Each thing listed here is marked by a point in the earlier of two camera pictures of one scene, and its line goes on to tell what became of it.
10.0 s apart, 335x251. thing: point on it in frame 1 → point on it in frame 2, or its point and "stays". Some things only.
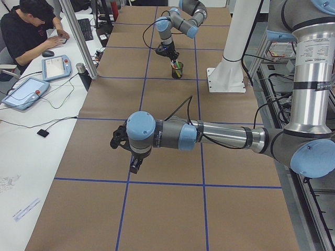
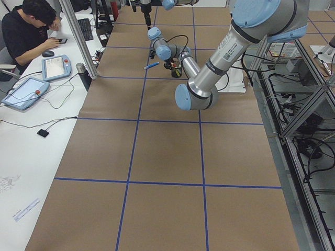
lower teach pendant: [26, 93] stays
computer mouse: [47, 53] stays
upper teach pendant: [56, 67] stays
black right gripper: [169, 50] → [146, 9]
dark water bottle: [85, 75] stays
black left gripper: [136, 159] → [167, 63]
